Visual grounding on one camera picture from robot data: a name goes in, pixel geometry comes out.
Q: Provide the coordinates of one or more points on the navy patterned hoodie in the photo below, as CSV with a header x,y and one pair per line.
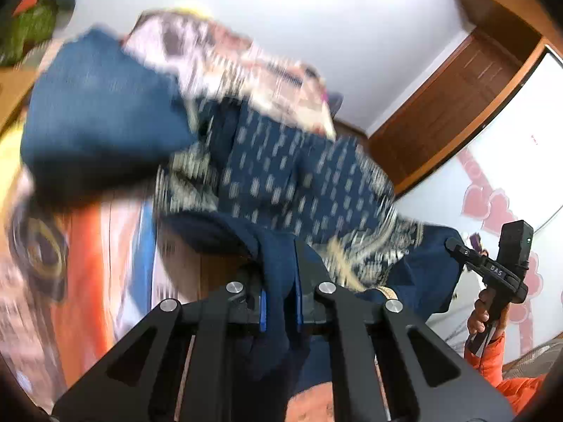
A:
x,y
281,171

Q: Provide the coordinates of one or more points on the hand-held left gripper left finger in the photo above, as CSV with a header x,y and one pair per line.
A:
x,y
262,312

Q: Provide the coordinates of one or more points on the yellow cloth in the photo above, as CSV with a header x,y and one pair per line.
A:
x,y
11,162

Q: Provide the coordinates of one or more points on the brown wooden door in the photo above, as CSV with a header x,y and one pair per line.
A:
x,y
444,110

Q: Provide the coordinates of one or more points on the person's right hand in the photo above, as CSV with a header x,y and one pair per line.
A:
x,y
479,312

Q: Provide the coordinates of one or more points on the blue jeans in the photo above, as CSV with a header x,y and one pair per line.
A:
x,y
101,110

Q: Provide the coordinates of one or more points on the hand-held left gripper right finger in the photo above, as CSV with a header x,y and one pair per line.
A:
x,y
300,312

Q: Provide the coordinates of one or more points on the person's right forearm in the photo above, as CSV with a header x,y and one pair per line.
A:
x,y
506,373

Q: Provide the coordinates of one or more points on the printed blanket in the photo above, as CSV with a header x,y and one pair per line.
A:
x,y
228,52

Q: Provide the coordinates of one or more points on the white wardrobe door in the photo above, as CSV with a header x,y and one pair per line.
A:
x,y
519,140

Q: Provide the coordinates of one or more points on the wooden folding table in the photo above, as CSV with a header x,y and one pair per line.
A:
x,y
15,96

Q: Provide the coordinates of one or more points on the orange printed bed sheet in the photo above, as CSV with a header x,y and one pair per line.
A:
x,y
110,250

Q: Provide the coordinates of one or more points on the green patterned cloth cover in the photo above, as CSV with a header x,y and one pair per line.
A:
x,y
26,30

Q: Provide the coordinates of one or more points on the grey backpack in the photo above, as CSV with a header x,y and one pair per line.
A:
x,y
335,103

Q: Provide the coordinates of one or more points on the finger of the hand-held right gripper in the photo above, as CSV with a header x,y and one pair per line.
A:
x,y
462,251

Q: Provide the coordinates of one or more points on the brown wooden overhead cabinet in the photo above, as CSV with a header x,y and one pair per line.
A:
x,y
497,0

